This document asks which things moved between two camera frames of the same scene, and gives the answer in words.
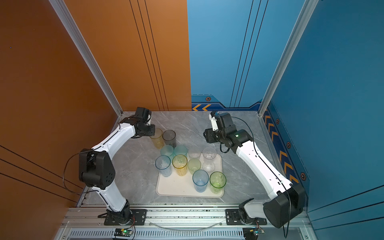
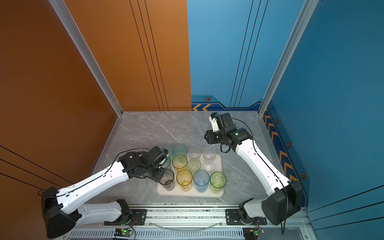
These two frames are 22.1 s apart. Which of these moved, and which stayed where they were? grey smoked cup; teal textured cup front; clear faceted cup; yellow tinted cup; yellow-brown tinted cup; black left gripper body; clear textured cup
Moved: black left gripper body; yellow-brown tinted cup; grey smoked cup
Stayed: clear faceted cup; teal textured cup front; yellow tinted cup; clear textured cup
